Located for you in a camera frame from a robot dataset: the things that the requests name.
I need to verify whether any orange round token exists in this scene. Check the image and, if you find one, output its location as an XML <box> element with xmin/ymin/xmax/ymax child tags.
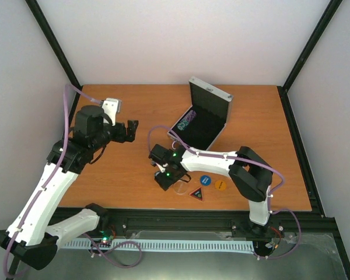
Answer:
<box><xmin>214</xmin><ymin>180</ymin><xmax>227</xmax><ymax>191</ymax></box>

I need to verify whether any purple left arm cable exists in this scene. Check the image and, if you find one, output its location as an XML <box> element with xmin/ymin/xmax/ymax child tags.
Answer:
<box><xmin>3</xmin><ymin>84</ymin><xmax>144</xmax><ymax>275</ymax></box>

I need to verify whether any clear round disc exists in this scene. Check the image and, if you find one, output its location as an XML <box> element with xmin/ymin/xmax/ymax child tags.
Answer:
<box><xmin>172</xmin><ymin>180</ymin><xmax>188</xmax><ymax>195</ymax></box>

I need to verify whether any black aluminium frame rail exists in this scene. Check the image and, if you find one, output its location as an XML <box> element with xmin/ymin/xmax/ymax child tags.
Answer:
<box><xmin>108</xmin><ymin>209</ymin><xmax>338</xmax><ymax>235</ymax></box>

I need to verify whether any white cable duct strip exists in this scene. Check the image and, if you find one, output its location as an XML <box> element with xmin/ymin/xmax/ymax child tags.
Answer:
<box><xmin>62</xmin><ymin>237</ymin><xmax>254</xmax><ymax>254</ymax></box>

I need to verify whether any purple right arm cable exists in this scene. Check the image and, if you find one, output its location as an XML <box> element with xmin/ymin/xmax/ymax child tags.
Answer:
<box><xmin>147</xmin><ymin>125</ymin><xmax>302</xmax><ymax>259</ymax></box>

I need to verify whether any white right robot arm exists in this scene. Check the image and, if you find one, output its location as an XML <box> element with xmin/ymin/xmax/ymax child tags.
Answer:
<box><xmin>149</xmin><ymin>144</ymin><xmax>273</xmax><ymax>226</ymax></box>

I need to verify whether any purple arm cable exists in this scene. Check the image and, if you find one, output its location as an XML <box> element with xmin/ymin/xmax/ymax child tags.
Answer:
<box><xmin>147</xmin><ymin>125</ymin><xmax>302</xmax><ymax>259</ymax></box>
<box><xmin>3</xmin><ymin>84</ymin><xmax>144</xmax><ymax>275</ymax></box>

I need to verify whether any black red triangle token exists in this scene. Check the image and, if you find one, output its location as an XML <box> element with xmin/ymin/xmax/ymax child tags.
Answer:
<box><xmin>189</xmin><ymin>187</ymin><xmax>204</xmax><ymax>201</ymax></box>

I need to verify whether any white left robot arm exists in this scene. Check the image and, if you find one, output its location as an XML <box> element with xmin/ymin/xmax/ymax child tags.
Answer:
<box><xmin>0</xmin><ymin>98</ymin><xmax>138</xmax><ymax>270</ymax></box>

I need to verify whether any purple poker chip stack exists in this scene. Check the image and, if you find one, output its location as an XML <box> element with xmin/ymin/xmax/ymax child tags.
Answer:
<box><xmin>177</xmin><ymin>110</ymin><xmax>197</xmax><ymax>131</ymax></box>

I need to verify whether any blue round token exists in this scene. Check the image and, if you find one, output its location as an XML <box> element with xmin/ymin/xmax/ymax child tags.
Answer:
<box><xmin>199</xmin><ymin>175</ymin><xmax>212</xmax><ymax>186</ymax></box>

